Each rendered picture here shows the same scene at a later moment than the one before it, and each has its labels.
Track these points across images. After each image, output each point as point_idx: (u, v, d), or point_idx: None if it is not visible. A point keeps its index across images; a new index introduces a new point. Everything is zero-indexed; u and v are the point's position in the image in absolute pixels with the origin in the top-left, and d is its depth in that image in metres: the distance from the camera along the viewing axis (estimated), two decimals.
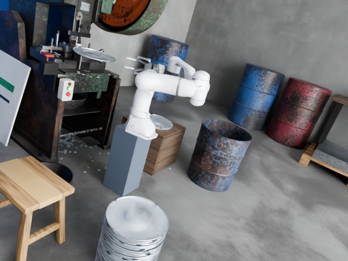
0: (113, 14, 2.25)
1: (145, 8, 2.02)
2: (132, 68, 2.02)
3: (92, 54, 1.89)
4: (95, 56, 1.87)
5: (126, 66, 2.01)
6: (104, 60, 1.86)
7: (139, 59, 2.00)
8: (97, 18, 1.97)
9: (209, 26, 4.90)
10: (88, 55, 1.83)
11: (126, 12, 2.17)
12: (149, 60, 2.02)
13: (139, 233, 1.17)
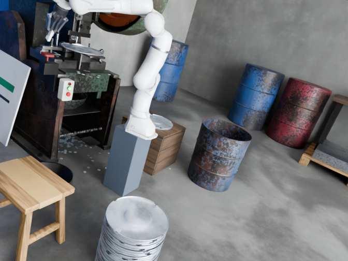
0: None
1: None
2: (50, 31, 1.63)
3: (86, 49, 1.97)
4: (91, 51, 1.99)
5: (47, 38, 1.65)
6: (97, 52, 2.06)
7: (55, 26, 1.62)
8: (97, 18, 1.97)
9: (209, 26, 4.90)
10: (93, 53, 1.96)
11: None
12: (64, 17, 1.61)
13: (139, 233, 1.17)
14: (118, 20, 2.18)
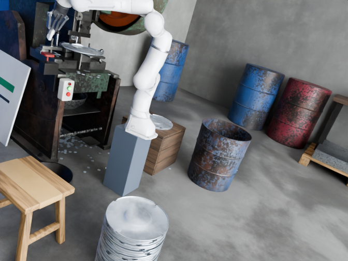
0: None
1: (112, 26, 2.23)
2: (51, 30, 1.62)
3: (79, 47, 1.99)
4: (74, 46, 1.96)
5: (48, 37, 1.64)
6: (66, 46, 1.90)
7: (55, 25, 1.62)
8: (97, 18, 1.97)
9: (209, 26, 4.90)
10: (71, 45, 2.00)
11: None
12: (64, 16, 1.61)
13: (139, 233, 1.17)
14: None
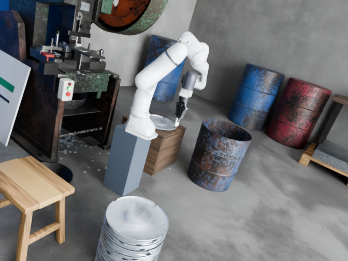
0: None
1: None
2: (177, 118, 2.03)
3: (160, 120, 2.29)
4: (156, 118, 2.31)
5: (175, 124, 2.05)
6: None
7: (176, 113, 2.03)
8: (97, 18, 1.97)
9: (209, 26, 4.90)
10: (159, 118, 2.35)
11: None
12: (177, 103, 2.03)
13: (139, 233, 1.17)
14: None
